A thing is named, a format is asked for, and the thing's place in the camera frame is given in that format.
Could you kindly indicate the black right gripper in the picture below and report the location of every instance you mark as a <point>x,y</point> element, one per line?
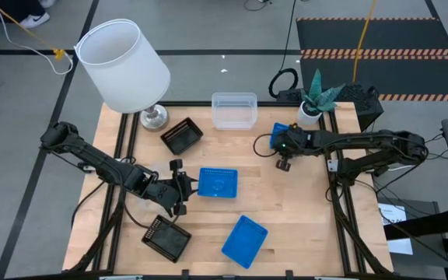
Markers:
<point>296,142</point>

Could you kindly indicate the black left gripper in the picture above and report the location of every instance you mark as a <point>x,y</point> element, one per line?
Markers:
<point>169,190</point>

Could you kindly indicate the blue slotted plastic basket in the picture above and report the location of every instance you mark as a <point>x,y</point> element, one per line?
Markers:
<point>243,243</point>
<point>218,184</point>
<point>275,134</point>

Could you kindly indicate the black slotted plastic basket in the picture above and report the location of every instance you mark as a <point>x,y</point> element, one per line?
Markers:
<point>181,138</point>
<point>167,241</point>

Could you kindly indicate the clear plastic bin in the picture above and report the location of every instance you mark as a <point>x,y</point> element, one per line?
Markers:
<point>235,118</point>
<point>232,109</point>

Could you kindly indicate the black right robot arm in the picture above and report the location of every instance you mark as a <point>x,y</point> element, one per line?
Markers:
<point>364,140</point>

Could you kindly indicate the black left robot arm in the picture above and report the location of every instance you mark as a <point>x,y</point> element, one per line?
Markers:
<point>92,157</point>

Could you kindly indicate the teal plant in white pot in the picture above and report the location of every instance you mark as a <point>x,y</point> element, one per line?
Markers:
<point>309,116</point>

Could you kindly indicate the small black mesh box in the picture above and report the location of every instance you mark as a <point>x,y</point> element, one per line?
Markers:
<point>288,96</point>

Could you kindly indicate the large black mesh box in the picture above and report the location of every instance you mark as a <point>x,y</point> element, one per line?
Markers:
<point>364,107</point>

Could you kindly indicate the black table edge clamp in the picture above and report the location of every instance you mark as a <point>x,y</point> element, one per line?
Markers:
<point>289,275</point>
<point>185,275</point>

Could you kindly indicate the silver aluminium profile bar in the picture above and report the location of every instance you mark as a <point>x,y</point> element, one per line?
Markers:
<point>337,278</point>
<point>121,278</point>

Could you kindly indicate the white paper sheet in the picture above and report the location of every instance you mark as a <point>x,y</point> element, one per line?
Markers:
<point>401,246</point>
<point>392,214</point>

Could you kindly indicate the white shade silver lamp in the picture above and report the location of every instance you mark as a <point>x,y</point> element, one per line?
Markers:
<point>123,66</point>

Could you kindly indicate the black orange-striped floor mat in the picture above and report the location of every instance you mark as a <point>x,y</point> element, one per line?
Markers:
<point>403,35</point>

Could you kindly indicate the black floor stand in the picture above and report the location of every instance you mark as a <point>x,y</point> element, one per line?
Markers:
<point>426,223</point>

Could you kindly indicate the person's shoe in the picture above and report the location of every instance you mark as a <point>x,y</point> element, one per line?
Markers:
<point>48,3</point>
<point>33,20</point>

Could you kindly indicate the person's leg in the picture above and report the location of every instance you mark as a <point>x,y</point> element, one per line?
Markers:
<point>6,8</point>

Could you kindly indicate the silver corner bracket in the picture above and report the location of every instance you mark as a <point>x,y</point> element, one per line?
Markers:
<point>88,168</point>
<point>333,166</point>

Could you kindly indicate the black aluminium table frame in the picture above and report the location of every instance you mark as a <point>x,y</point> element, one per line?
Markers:
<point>193,103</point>

